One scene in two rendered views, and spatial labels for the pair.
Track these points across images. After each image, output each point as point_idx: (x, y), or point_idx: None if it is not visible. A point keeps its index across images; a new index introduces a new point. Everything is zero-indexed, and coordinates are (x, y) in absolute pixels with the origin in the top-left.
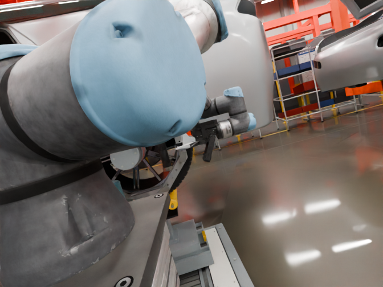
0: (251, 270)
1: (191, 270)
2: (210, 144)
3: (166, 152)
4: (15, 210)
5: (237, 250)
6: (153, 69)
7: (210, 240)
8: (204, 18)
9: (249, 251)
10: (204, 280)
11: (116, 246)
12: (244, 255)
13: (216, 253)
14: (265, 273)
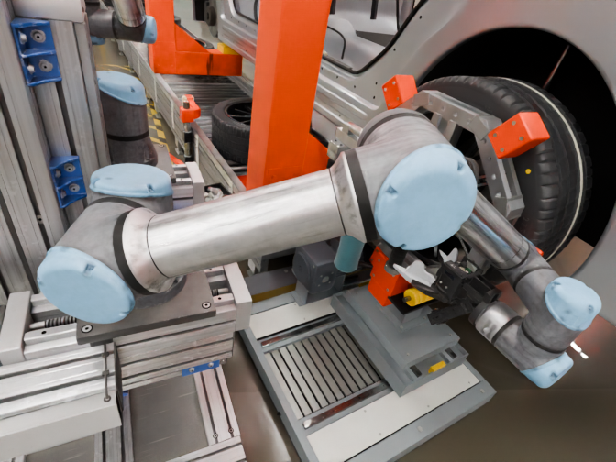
0: (422, 461)
1: (377, 367)
2: (448, 311)
3: (401, 250)
4: None
5: (453, 434)
6: (51, 296)
7: (446, 379)
8: (321, 218)
9: (457, 456)
10: (370, 390)
11: None
12: (446, 447)
13: (423, 396)
14: None
